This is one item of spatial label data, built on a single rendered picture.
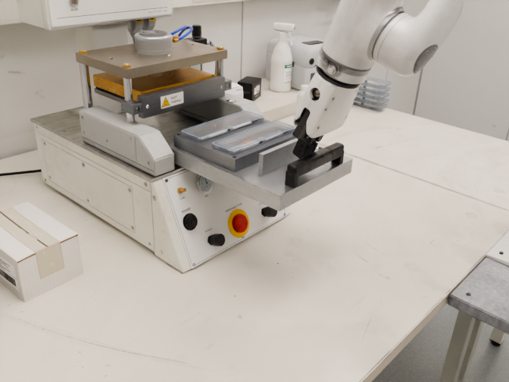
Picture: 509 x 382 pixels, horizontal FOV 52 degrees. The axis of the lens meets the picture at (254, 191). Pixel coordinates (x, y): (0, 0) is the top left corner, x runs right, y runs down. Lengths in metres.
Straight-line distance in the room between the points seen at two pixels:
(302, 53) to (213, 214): 1.06
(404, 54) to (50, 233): 0.69
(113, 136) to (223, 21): 1.04
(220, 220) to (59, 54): 0.79
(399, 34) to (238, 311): 0.53
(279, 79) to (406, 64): 1.27
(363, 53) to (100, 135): 0.57
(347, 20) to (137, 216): 0.57
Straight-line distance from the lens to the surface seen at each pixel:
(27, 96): 1.62
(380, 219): 1.26
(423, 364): 2.02
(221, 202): 1.08
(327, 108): 0.83
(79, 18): 1.21
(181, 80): 1.14
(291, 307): 0.96
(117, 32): 1.30
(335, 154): 0.94
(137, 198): 1.05
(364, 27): 0.77
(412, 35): 0.75
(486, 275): 1.15
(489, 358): 2.14
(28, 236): 1.03
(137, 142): 1.00
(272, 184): 0.88
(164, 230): 1.02
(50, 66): 1.63
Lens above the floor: 1.36
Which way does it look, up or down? 27 degrees down
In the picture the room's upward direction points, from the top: 2 degrees clockwise
